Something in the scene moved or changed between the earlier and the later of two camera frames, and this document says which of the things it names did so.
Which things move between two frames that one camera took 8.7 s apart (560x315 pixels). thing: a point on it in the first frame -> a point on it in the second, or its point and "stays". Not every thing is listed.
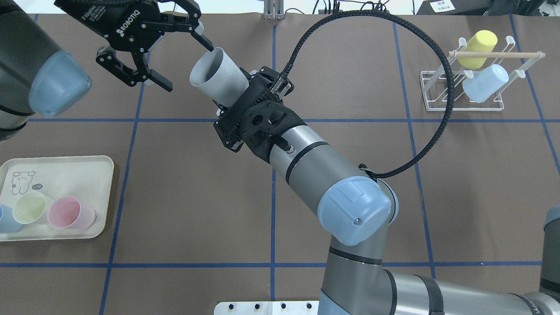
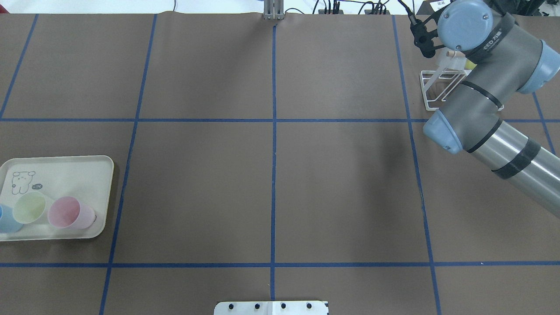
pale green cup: [29, 207] stays
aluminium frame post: [273, 9] stays
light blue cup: [8, 224] stays
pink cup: [66, 211] stays
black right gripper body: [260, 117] -> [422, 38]
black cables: [367, 9] -> [379, 8]
